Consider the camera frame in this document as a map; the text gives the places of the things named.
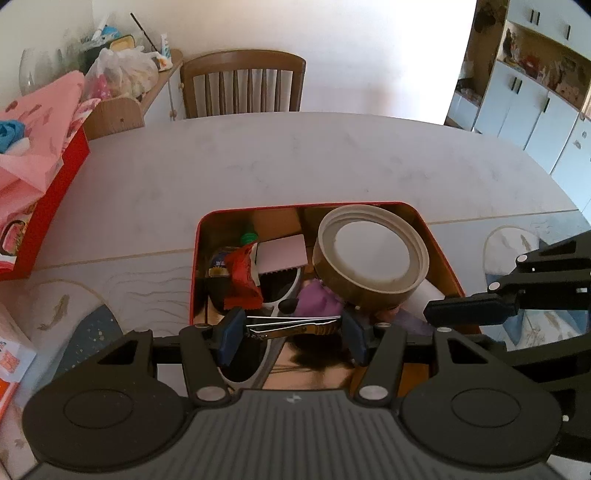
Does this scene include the small blue label bottle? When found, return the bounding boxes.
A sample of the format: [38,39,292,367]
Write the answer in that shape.
[205,247,241,296]

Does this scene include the white sunglasses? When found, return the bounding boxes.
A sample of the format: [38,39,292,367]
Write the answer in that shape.
[217,265,305,386]

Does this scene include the white orange carton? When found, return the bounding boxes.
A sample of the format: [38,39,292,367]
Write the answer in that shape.
[0,302,38,418]

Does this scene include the wooden chair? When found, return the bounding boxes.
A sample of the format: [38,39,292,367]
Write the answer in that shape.
[180,49,307,120]

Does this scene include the row of shelf ornaments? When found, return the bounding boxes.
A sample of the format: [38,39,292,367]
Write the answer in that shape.
[501,28,591,109]

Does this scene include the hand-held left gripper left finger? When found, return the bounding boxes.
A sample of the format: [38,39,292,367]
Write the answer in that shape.
[95,307,247,408]

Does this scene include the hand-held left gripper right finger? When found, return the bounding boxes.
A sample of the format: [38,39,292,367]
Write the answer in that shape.
[341,314,509,404]

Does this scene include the red tin box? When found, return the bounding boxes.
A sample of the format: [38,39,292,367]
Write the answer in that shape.
[188,200,467,402]

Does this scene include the pink card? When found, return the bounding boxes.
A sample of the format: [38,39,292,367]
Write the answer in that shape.
[256,234,308,275]

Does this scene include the white yellow tube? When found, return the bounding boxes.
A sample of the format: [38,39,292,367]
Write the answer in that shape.
[406,281,455,319]

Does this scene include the wooden top sideboard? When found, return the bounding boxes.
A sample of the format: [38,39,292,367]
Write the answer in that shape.
[82,48,184,141]

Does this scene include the clear plastic bag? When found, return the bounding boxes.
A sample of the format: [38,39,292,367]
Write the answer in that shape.
[83,46,160,100]

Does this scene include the red gift box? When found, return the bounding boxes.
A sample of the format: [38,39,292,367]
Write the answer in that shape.
[0,124,90,282]

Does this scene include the red snack packet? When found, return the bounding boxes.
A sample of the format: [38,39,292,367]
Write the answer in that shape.
[223,243,264,311]

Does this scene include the blue fabric flower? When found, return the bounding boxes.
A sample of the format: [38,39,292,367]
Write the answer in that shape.
[0,120,26,153]

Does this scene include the brown tape roll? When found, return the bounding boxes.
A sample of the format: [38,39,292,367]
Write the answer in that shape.
[312,205,430,311]

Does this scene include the black stick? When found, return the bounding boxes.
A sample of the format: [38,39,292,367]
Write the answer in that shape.
[130,13,158,51]

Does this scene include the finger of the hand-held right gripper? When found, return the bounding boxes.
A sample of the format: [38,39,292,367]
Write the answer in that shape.
[424,233,591,326]
[505,335,591,381]

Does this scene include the metal nail clipper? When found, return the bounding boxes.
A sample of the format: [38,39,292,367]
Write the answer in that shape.
[245,316,345,342]

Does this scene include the glass vase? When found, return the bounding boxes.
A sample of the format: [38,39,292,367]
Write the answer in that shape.
[18,47,65,95]

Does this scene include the pale blue cabinet unit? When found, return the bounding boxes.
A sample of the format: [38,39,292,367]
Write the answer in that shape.
[445,0,591,213]

